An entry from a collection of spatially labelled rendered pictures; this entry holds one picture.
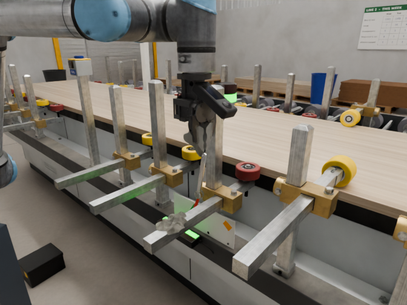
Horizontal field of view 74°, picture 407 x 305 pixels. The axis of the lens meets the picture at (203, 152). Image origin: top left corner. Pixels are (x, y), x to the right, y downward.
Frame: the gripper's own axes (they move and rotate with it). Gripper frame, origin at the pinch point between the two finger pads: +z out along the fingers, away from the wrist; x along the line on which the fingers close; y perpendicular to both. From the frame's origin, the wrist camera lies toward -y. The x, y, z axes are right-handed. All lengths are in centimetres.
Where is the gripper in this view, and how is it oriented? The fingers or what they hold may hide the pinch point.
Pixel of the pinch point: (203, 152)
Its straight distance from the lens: 71.3
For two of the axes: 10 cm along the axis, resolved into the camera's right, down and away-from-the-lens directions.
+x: -6.6, 2.7, -7.0
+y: -7.5, -2.4, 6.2
